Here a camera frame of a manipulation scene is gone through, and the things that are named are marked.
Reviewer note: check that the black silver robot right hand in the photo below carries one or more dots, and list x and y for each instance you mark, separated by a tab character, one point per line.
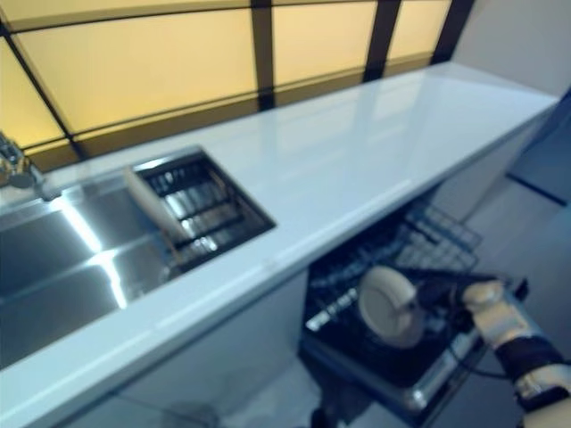
439	292

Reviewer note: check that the cream round ceramic plate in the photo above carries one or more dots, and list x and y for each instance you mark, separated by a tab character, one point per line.
388	312
154	205

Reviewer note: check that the grey glossy cabinet door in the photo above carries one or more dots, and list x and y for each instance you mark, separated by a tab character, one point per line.
223	348
490	178

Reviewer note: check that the black sink dish rack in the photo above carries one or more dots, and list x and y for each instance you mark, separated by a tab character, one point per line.
209	209

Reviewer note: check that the stainless steel sink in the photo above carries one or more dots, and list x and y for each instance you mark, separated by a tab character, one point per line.
67	267

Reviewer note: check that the yellow panelled window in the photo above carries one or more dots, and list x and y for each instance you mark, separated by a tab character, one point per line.
134	71

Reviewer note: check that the chrome kitchen faucet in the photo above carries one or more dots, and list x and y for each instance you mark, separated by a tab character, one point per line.
20	171

